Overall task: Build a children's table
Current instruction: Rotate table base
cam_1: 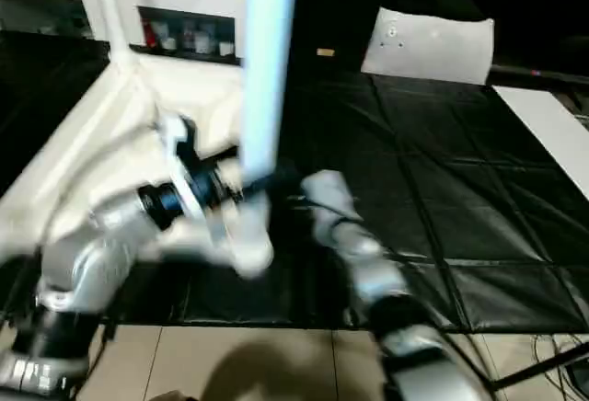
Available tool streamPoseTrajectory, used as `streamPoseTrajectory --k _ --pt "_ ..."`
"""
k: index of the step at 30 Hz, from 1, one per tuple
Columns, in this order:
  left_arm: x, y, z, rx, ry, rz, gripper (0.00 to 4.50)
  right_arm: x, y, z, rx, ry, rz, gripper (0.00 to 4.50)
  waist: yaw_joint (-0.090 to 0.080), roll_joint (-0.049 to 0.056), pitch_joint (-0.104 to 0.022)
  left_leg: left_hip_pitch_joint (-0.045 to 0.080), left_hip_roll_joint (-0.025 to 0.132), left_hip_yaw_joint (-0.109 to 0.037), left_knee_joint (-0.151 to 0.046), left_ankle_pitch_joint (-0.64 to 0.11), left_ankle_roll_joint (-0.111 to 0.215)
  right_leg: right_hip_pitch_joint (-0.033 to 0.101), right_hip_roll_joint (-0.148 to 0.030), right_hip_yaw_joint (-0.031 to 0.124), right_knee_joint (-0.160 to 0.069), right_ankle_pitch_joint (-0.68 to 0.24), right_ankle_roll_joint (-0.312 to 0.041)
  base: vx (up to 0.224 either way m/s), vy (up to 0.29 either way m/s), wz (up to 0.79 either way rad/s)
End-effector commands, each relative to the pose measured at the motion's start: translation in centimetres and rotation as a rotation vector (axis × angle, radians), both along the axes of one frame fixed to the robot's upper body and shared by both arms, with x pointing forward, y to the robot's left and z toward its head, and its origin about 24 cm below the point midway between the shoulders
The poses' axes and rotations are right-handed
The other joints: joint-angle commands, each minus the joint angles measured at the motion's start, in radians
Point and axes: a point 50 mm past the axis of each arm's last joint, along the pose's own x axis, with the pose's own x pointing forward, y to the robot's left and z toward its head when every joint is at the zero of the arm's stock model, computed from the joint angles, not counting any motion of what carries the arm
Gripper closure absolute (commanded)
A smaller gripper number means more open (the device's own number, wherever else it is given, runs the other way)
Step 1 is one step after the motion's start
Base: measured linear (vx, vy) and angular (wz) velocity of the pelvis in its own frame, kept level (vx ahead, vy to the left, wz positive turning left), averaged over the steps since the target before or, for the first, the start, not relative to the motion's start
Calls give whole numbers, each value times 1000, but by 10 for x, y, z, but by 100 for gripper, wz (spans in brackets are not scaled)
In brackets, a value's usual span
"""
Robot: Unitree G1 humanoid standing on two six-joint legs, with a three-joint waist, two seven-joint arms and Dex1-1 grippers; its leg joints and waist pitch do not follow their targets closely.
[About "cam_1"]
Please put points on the black floor rod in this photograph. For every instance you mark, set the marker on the black floor rod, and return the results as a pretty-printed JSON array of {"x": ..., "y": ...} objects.
[{"x": 543, "y": 366}]

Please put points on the white cabinet with glass doors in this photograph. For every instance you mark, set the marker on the white cabinet with glass doors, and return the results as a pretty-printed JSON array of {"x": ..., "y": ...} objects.
[{"x": 193, "y": 5}]

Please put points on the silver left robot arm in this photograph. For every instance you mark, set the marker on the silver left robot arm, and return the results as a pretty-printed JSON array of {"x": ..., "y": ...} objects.
[{"x": 92, "y": 254}]

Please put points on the flat white board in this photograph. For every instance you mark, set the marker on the flat white board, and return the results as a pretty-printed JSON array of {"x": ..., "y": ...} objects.
[{"x": 552, "y": 134}]

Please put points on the small tan label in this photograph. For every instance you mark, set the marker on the small tan label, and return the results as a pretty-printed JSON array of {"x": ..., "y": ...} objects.
[{"x": 325, "y": 51}]

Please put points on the white plastic table top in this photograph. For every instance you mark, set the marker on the white plastic table top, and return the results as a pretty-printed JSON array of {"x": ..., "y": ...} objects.
[{"x": 101, "y": 153}]

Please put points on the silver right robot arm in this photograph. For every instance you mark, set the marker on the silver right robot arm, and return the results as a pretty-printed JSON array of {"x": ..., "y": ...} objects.
[{"x": 386, "y": 291}]

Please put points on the white plastic table leg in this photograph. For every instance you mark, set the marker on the white plastic table leg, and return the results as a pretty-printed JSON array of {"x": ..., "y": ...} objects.
[
  {"x": 267, "y": 61},
  {"x": 110, "y": 10}
]

